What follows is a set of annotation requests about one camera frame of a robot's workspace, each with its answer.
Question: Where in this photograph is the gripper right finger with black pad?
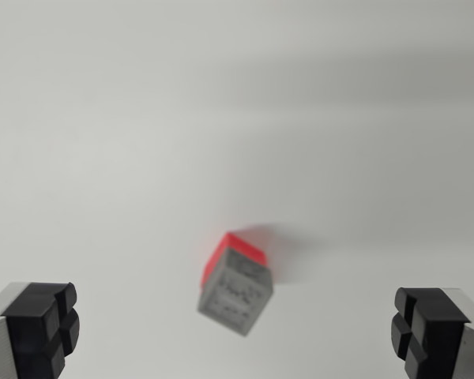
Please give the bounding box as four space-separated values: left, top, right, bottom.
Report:
390 287 474 379

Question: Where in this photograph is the grey embossed rubber cube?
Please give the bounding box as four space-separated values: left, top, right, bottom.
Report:
197 247 274 337

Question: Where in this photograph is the red rubber cube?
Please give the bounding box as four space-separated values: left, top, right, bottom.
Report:
199 232 268 292

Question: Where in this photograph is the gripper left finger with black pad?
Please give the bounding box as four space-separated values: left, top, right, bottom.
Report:
0 281 81 379

